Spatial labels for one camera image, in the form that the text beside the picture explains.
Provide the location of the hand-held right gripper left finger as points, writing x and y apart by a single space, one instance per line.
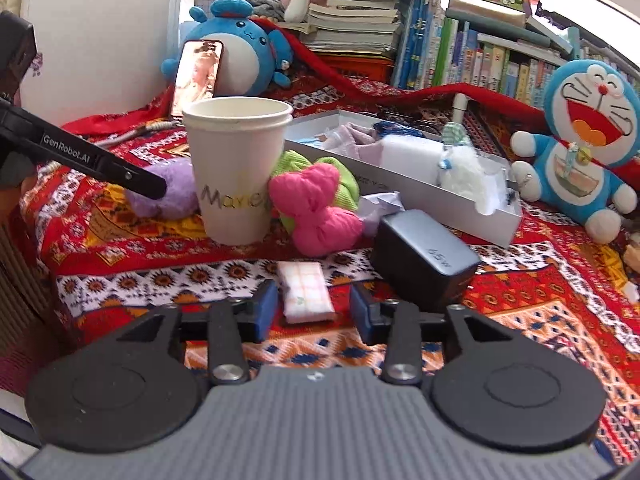
265 310

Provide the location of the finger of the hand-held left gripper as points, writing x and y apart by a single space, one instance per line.
137 180

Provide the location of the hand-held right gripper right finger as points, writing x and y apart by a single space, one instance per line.
362 316

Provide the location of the purple plush toy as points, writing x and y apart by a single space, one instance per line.
175 192

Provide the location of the pink checked tissue packet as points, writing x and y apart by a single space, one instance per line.
305 290

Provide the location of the grey cardboard box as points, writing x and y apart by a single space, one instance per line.
450 210

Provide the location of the white fluffy plush toy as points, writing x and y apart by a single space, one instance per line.
467 175

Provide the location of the blue floral cloth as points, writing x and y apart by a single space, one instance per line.
395 127

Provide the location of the green checked cloth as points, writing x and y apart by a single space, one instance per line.
456 135

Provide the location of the black power adapter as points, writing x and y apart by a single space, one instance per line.
420 255

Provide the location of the white paper cup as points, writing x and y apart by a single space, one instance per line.
235 170

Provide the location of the crumpled white paper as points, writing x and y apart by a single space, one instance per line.
380 207

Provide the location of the pink plush bow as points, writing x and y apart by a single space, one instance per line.
310 205

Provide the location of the smartphone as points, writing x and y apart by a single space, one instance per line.
197 75

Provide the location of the green fuzzy sock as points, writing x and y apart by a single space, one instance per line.
345 185

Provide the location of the white foam block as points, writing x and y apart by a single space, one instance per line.
410 160

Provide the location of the patterned red blanket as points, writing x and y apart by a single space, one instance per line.
525 300

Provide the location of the pale pink cloth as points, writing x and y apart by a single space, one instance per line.
357 140

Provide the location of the blue whale plush toy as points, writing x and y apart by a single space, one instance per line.
245 35

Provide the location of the red cloth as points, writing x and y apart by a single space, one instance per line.
425 97

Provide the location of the white plastic pipe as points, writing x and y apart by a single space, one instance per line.
460 107

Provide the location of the red plastic crate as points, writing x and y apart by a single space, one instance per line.
360 67

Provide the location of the stack of paperback books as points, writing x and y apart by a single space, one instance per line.
350 25

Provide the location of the blue cat plush toy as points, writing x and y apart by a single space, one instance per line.
585 170

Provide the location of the row of upright books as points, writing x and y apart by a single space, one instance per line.
480 65

